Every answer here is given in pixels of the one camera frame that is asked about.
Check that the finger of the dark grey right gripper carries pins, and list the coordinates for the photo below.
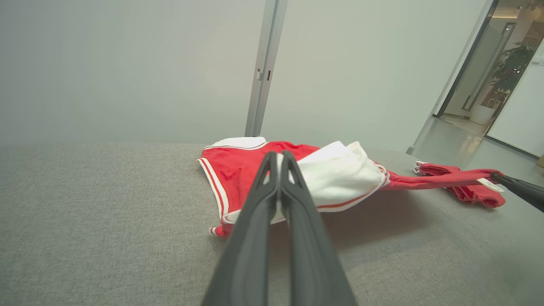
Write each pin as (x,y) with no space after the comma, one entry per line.
(529,199)
(527,187)

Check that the white door frame strip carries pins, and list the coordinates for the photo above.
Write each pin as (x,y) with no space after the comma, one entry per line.
(451,72)

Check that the grey metal post with foot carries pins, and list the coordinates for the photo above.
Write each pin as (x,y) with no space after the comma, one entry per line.
(265,42)

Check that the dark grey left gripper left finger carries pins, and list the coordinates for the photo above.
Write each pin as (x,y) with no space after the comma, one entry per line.
(250,238)

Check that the glass door with dark frame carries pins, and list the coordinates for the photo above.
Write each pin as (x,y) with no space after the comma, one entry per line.
(480,55)

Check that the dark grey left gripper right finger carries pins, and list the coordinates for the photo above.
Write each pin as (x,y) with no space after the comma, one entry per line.
(308,255)

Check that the green potted plant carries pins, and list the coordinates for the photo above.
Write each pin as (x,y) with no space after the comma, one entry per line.
(514,68)

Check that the white plant pot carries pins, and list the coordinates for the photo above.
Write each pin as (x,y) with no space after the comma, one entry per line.
(482,114)

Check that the red garment with white trim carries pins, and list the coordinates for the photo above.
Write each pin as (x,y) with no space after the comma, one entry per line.
(238,170)

